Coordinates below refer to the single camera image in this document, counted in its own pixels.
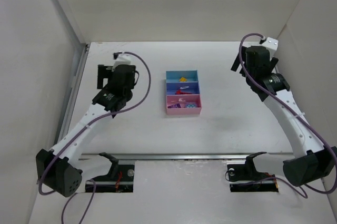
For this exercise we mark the dark blue container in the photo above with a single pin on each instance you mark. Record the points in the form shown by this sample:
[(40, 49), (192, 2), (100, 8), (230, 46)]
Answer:
[(191, 87)]

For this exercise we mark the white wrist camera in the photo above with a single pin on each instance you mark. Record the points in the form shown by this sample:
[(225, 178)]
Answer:
[(121, 58), (269, 43)]

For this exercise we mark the purple butterfly lego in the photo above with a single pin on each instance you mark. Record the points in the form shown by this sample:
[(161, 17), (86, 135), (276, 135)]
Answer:
[(175, 106)]

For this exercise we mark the pink container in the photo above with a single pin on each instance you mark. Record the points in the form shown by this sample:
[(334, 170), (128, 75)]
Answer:
[(183, 99)]

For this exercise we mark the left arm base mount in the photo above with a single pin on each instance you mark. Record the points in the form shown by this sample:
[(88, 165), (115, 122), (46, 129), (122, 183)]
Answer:
[(120, 181)]

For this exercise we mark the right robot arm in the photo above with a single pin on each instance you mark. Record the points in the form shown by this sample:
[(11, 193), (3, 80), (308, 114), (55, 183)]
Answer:
[(313, 158)]

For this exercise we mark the light blue container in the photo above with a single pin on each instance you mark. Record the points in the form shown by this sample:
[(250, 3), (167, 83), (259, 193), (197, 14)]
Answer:
[(175, 76)]

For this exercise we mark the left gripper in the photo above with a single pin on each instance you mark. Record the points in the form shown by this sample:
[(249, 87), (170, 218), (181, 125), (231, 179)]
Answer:
[(101, 77)]

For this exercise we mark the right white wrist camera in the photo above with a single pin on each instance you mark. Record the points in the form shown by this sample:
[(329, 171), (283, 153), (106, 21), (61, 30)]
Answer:
[(269, 43)]

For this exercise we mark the red lego brick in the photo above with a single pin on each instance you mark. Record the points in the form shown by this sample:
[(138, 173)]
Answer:
[(185, 93)]

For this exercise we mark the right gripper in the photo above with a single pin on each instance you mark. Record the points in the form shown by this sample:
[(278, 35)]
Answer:
[(235, 63)]

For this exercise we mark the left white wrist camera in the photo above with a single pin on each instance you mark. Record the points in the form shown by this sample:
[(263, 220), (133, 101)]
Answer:
[(121, 58)]

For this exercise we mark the metal rail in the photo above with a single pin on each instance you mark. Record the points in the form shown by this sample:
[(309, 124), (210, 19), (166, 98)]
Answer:
[(225, 156)]

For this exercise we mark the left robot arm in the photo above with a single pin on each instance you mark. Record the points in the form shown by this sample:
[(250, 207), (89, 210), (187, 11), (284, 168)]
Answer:
[(60, 168)]

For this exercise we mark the purple lego with paw print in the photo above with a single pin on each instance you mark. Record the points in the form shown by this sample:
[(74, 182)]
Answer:
[(190, 105)]

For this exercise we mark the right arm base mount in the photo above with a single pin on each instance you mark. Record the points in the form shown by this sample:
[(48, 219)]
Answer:
[(244, 179)]

